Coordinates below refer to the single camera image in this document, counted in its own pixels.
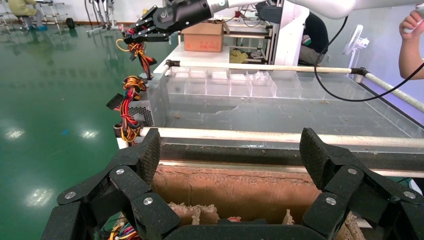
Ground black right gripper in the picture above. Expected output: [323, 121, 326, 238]
[123, 0, 214, 44]

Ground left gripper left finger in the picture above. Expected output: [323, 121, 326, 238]
[41, 128, 181, 240]

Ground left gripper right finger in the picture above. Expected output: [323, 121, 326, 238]
[299, 127, 424, 240]

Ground white handheld controller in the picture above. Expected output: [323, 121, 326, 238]
[402, 2, 424, 35]

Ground bare person forearm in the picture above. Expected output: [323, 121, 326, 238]
[398, 30, 424, 81]

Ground bare person hand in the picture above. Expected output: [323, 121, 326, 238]
[398, 9, 424, 35]

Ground brown cardboard shipping box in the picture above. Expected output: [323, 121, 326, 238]
[181, 22, 225, 54]

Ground white side table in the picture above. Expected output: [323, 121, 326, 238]
[153, 42, 233, 74]

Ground grey power supply mesh side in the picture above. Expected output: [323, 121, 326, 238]
[105, 74, 170, 147]

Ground yellow cloth bundle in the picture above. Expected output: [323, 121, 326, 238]
[229, 48, 250, 65]

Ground clear acrylic tray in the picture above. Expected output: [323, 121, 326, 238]
[140, 66, 424, 164]

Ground metal storage shelf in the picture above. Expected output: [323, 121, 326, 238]
[224, 19, 276, 65]

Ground brown cardboard divider box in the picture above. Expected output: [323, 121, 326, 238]
[150, 163, 366, 240]

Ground black device box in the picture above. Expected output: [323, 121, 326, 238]
[255, 1, 283, 24]

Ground seated person yellow clothes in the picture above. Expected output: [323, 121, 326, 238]
[7, 0, 48, 32]

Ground white robot column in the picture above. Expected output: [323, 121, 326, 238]
[272, 0, 311, 66]

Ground white standing fan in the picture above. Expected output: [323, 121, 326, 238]
[342, 24, 371, 70]

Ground seated person black shirt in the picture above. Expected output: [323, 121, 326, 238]
[297, 12, 330, 66]

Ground colourful wire bundle in box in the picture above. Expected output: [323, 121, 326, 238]
[106, 221, 143, 240]

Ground metal frame stand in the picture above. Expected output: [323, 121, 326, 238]
[84, 0, 117, 36]

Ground white pipe rail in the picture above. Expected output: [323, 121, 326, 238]
[165, 59, 363, 75]
[356, 67, 424, 114]
[139, 127, 424, 149]

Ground black hanging cable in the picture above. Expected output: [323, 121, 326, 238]
[313, 14, 424, 103]

